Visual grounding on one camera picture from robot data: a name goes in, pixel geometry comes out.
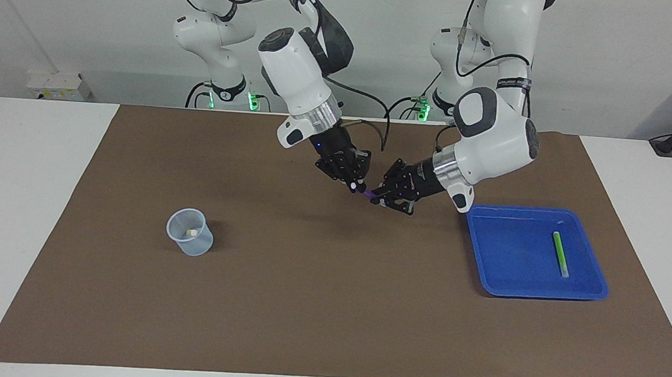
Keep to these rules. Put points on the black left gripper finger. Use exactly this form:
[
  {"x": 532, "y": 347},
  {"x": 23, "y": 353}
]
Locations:
[
  {"x": 396, "y": 174},
  {"x": 397, "y": 201}
]

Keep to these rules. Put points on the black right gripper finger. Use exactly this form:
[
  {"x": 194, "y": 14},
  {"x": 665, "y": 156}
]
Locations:
[
  {"x": 331, "y": 169},
  {"x": 361, "y": 169}
]

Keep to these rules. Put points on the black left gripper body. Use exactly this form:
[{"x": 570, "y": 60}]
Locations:
[{"x": 425, "y": 180}]

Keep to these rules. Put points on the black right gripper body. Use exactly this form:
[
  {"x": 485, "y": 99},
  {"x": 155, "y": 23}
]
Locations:
[{"x": 333, "y": 144}]

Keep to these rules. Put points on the purple pen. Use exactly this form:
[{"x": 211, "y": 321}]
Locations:
[{"x": 369, "y": 195}]

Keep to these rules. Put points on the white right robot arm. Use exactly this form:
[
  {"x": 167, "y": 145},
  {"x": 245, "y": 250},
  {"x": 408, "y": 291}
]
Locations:
[{"x": 297, "y": 73}]

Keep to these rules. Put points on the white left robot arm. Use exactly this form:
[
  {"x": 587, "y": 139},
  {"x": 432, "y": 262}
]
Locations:
[{"x": 493, "y": 140}]

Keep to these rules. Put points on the blue plastic tray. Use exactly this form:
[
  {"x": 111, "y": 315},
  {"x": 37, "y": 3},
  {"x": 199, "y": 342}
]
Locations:
[{"x": 502, "y": 271}]

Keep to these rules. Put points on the brown table mat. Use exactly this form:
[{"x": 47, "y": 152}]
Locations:
[{"x": 326, "y": 330}]

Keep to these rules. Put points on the green pen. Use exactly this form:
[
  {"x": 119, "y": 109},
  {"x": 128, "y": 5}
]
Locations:
[{"x": 559, "y": 254}]

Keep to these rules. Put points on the translucent plastic cup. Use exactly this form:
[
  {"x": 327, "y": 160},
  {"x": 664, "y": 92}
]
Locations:
[{"x": 196, "y": 248}]

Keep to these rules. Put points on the white power socket box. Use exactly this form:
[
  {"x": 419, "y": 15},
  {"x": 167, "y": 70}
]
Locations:
[{"x": 59, "y": 86}]

